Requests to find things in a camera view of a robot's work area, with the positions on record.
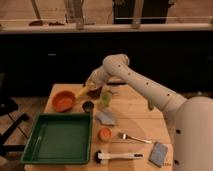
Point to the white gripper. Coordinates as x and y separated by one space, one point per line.
97 79

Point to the yellow banana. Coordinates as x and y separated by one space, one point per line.
80 93

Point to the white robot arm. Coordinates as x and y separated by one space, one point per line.
193 117

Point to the dark brown bowl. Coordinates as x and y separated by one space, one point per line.
94 93

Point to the orange red bowl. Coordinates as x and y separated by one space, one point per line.
63 101

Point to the green plastic cup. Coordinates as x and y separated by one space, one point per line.
106 98

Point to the cream block on table edge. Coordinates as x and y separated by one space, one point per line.
115 81

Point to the blue grey cloth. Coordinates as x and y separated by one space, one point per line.
106 118

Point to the small orange cup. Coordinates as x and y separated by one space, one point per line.
104 134

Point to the silver fork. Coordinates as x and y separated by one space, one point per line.
125 136

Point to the green plastic tray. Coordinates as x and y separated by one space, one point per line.
59 139

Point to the black office chair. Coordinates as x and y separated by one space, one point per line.
7 106

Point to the blue sponge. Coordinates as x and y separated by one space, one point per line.
158 154

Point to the white handled dish brush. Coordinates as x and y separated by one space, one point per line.
103 157

